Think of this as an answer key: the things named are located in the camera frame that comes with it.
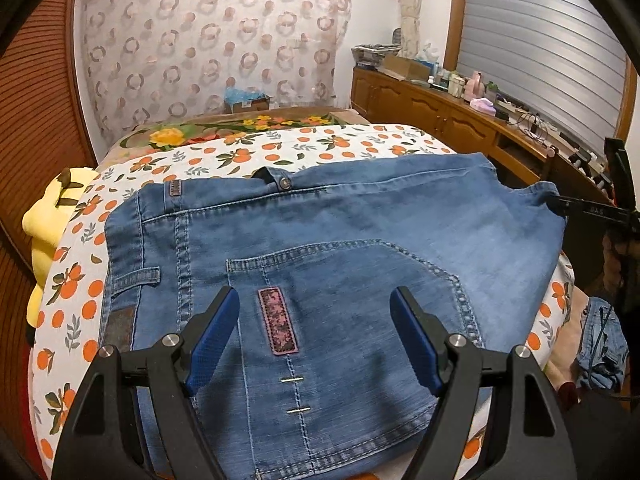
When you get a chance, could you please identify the circle pattern sheer curtain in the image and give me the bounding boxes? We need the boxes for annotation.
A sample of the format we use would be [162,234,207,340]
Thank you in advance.
[78,0,352,144]

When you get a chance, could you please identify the yellow Pikachu plush toy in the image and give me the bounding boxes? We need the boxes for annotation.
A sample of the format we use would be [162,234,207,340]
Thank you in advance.
[22,167,98,328]

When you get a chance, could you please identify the floral brown bed blanket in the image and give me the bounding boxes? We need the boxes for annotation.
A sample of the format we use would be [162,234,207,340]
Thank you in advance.
[98,106,368,171]

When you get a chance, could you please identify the orange print white sheet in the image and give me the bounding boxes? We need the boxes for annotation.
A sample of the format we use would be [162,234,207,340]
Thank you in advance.
[32,124,575,479]

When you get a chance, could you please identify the pink bottle on sideboard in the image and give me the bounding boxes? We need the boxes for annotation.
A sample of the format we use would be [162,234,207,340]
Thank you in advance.
[463,70,485,103]

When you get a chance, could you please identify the open cardboard box on sideboard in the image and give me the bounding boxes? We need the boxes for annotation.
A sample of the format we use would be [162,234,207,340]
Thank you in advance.
[380,54,431,80]

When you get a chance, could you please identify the blue denim clothes pile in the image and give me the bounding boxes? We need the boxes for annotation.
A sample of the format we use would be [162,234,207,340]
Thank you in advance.
[576,297,629,393]

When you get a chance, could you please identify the grey window roller shutter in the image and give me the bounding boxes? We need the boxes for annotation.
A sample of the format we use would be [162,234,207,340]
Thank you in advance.
[457,0,626,153]

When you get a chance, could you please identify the pink cloth on sideboard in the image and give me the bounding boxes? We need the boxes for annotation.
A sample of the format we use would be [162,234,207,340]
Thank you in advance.
[469,98,497,117]

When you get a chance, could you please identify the brown louvered wardrobe door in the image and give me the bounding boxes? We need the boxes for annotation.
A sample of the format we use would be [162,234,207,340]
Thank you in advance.
[1,0,96,462]

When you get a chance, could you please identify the long wooden sideboard cabinet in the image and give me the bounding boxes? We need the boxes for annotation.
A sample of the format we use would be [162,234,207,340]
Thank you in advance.
[350,67,610,203]

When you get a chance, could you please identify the blue denim jeans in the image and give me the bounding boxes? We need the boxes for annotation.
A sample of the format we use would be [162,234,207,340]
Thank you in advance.
[100,154,565,479]

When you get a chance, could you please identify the cardboard box with blue bag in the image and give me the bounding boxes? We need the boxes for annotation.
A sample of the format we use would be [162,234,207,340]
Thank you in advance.
[224,87,270,114]

